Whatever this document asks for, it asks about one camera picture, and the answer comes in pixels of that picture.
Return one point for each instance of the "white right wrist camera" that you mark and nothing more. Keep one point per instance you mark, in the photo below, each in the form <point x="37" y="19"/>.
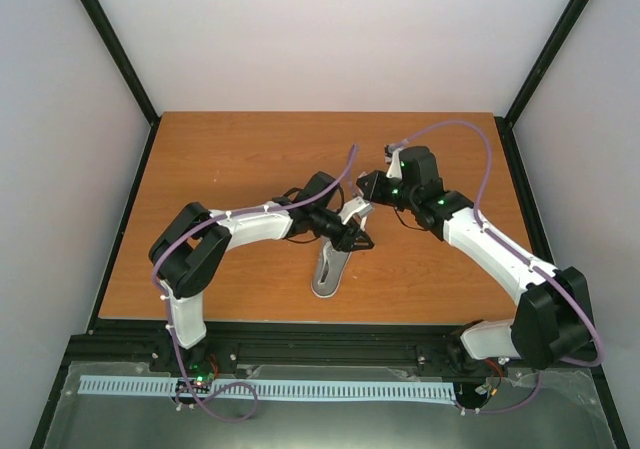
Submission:
<point x="392" y="158"/>

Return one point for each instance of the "grey canvas sneaker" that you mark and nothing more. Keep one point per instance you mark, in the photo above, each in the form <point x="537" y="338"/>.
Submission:
<point x="329" y="270"/>

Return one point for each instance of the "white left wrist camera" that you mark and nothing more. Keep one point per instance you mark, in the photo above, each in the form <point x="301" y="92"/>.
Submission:
<point x="356" y="209"/>

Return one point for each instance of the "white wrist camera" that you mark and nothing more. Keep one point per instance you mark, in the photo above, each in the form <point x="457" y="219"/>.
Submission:
<point x="356" y="209"/>
<point x="392" y="158"/>

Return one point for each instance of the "black frame post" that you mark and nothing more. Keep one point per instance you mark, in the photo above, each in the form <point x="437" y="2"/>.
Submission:
<point x="113" y="45"/>
<point x="569" y="17"/>

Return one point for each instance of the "light blue slotted cable duct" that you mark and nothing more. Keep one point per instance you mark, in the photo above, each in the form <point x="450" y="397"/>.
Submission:
<point x="277" y="390"/>

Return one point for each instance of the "grey metal base plate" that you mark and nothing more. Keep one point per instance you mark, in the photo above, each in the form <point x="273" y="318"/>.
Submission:
<point x="557" y="409"/>

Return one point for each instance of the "black right frame post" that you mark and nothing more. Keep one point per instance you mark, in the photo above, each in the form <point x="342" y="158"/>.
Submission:
<point x="569" y="17"/>

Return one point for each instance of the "black aluminium frame rail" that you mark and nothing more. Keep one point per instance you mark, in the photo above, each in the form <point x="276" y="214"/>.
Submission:
<point x="237" y="348"/>

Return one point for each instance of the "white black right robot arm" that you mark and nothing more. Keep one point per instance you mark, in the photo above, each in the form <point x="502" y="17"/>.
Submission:
<point x="549" y="324"/>

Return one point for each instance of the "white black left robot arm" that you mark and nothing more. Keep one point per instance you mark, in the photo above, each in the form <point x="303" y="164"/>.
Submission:
<point x="188" y="253"/>

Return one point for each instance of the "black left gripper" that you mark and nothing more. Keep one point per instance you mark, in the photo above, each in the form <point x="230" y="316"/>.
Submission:
<point x="351" y="236"/>

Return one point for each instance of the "white shoelace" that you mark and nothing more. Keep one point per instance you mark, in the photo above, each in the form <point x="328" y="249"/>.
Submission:
<point x="364" y="208"/>

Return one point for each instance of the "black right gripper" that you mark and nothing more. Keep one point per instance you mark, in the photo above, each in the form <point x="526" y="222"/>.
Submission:
<point x="372" y="194"/>

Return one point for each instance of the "black left frame post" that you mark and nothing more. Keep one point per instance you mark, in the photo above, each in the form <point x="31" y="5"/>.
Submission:
<point x="113" y="45"/>

